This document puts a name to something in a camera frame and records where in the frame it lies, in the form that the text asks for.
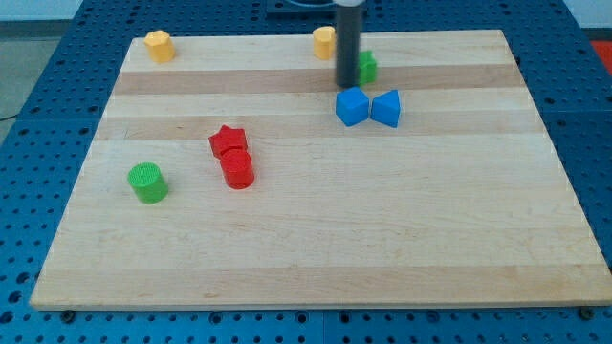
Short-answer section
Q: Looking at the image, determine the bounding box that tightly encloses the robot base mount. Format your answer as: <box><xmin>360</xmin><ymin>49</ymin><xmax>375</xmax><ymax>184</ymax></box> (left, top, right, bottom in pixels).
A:
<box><xmin>263</xmin><ymin>0</ymin><xmax>368</xmax><ymax>20</ymax></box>

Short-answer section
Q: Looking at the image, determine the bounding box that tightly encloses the blue cube block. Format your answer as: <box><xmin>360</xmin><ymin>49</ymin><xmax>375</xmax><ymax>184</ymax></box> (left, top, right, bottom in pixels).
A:
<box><xmin>336</xmin><ymin>87</ymin><xmax>369</xmax><ymax>127</ymax></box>

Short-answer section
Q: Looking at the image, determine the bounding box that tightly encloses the yellow block centre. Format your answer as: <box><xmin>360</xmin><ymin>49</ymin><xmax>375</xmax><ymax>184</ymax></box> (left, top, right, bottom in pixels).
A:
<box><xmin>312</xmin><ymin>26</ymin><xmax>336</xmax><ymax>60</ymax></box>

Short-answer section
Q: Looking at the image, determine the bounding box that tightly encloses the blue triangular block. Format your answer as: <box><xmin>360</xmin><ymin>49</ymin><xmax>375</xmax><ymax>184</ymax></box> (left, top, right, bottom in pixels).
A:
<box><xmin>370</xmin><ymin>90</ymin><xmax>402</xmax><ymax>128</ymax></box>

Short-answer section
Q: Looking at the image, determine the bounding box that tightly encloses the red star block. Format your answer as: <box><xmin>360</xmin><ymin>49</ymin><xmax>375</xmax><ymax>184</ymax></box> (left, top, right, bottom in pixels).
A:
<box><xmin>208</xmin><ymin>125</ymin><xmax>248</xmax><ymax>159</ymax></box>

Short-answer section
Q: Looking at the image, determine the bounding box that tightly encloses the green cylinder block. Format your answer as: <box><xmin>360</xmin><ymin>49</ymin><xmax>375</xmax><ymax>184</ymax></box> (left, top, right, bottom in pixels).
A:
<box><xmin>127</xmin><ymin>161</ymin><xmax>168</xmax><ymax>204</ymax></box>

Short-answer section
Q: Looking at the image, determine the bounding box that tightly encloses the green star block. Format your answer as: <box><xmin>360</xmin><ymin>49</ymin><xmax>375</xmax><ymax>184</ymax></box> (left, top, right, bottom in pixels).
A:
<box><xmin>359</xmin><ymin>51</ymin><xmax>378</xmax><ymax>86</ymax></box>

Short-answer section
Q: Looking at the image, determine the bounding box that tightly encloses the yellow hexagon block left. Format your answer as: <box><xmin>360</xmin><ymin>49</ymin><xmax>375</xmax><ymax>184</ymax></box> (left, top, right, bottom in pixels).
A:
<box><xmin>143</xmin><ymin>30</ymin><xmax>175</xmax><ymax>63</ymax></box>

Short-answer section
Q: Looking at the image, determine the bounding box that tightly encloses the wooden board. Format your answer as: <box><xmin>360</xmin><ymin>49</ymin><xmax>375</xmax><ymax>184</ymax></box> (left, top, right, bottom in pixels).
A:
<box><xmin>31</xmin><ymin>30</ymin><xmax>611</xmax><ymax>311</ymax></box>

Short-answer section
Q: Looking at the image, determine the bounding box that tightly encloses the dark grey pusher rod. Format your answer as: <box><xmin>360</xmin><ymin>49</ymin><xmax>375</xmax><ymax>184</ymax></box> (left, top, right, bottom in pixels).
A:
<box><xmin>334</xmin><ymin>0</ymin><xmax>365</xmax><ymax>88</ymax></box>

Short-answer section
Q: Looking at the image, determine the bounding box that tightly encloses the red cylinder block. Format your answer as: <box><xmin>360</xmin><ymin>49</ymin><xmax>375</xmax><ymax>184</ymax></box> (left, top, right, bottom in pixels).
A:
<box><xmin>220</xmin><ymin>149</ymin><xmax>254</xmax><ymax>189</ymax></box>

